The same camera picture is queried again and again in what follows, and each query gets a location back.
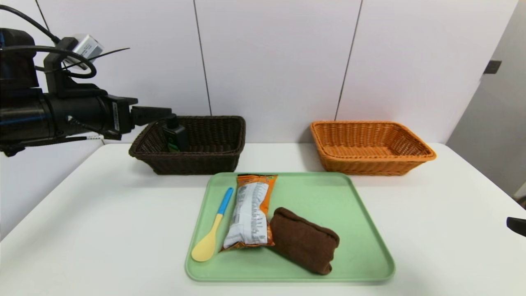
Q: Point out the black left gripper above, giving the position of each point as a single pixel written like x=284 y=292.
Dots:
x=120 y=114

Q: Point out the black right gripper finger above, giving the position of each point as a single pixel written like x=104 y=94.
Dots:
x=517 y=226

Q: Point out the dark green pump bottle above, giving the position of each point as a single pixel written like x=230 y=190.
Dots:
x=177 y=137

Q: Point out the orange snack bag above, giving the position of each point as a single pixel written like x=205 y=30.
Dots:
x=248 y=209

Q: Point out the brown towel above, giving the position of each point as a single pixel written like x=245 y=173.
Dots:
x=304 y=242

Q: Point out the dark brown wicker basket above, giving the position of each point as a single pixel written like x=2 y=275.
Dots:
x=205 y=164

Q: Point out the orange wicker basket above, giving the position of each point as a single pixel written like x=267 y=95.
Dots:
x=370 y=166

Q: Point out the green plastic tray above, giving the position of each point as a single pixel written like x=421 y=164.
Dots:
x=353 y=246

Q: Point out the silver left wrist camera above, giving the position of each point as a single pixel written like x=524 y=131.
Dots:
x=86 y=47

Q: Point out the black wall bracket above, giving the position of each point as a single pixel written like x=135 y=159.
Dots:
x=492 y=67

